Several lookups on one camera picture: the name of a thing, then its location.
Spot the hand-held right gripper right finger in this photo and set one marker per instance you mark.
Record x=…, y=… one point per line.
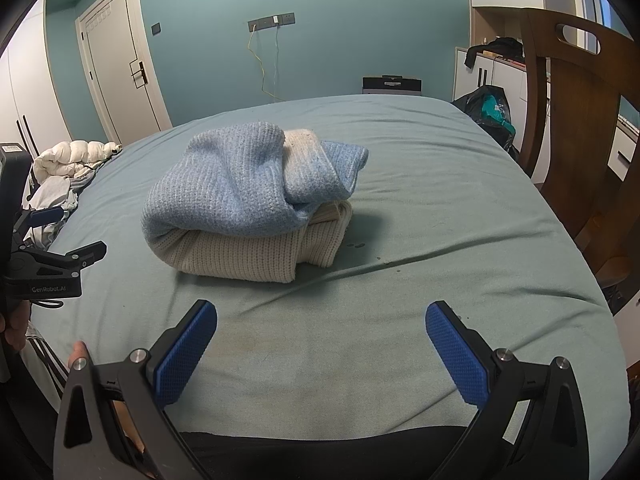
x=457, y=355

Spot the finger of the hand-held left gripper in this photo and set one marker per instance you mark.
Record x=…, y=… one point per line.
x=45, y=215
x=75, y=255

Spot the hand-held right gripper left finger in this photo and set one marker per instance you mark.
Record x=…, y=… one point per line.
x=185, y=355

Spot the white and blue knit sweater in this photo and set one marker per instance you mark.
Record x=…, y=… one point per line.
x=225, y=185

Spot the person's left hand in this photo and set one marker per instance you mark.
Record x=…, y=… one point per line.
x=14, y=327

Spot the pale grey cloth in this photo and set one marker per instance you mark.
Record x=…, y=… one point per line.
x=52, y=192

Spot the white black striped pants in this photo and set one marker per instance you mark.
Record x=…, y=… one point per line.
x=42, y=360

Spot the person's bare foot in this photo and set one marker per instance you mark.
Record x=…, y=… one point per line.
x=78, y=354

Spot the bed with teal sheet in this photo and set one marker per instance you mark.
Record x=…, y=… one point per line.
x=450, y=235

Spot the white wardrobe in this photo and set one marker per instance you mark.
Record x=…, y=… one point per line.
x=30, y=90

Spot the person's black clothing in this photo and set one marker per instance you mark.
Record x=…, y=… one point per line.
x=320, y=452

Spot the white panel door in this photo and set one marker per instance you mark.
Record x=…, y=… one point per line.
x=117, y=60

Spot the teal packet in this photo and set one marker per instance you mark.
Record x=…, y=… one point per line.
x=495, y=112

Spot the black bag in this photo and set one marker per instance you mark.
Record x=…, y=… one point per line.
x=472, y=102

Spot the white desk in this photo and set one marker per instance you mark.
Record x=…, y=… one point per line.
x=625, y=147

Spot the black flat device box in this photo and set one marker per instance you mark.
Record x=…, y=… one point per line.
x=392, y=85

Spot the white drawer cabinet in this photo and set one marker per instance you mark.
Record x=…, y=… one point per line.
x=497, y=80

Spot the brown wooden chair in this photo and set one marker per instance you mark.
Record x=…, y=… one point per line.
x=585, y=90

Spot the black garment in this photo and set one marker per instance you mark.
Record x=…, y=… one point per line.
x=502, y=46

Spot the window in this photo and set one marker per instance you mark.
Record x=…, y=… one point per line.
x=597, y=0

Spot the dark light switch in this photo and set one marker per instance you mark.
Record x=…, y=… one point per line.
x=156, y=28

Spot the grey wall socket strip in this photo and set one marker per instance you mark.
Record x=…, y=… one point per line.
x=270, y=20

